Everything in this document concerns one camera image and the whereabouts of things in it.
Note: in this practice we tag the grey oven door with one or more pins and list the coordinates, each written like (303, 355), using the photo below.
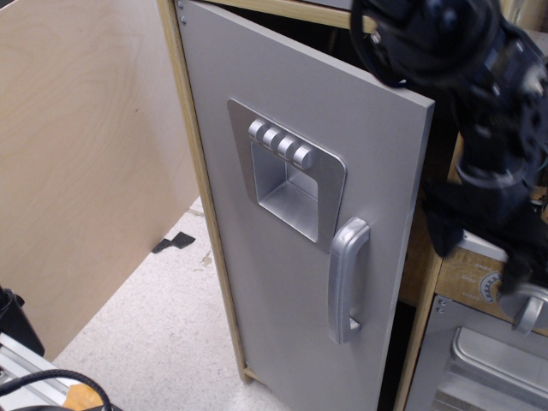
(439, 384)

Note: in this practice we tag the silver fridge door handle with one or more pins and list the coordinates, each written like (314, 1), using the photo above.
(345, 247)

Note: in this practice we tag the plywood board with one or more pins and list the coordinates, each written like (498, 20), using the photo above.
(95, 162)

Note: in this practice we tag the wooden toy kitchen frame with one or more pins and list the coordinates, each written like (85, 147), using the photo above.
(468, 278)

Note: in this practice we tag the orange tape piece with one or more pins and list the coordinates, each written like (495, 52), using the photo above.
(82, 397)

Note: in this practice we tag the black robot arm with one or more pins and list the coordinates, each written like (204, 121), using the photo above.
(496, 78)

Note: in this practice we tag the black tape on floor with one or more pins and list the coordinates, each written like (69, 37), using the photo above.
(180, 241)

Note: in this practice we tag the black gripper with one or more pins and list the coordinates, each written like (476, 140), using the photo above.
(498, 211)

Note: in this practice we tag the silver oven door handle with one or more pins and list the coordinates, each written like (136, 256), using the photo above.
(499, 363)

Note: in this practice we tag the black box left edge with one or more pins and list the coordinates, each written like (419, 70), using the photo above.
(16, 324)

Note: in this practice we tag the silver dispenser panel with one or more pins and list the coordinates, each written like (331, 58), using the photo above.
(291, 177)

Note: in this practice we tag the silver oven knob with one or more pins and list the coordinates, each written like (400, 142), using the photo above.
(526, 307)

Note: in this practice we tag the grey fridge door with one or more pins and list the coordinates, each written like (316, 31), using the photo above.
(279, 278)

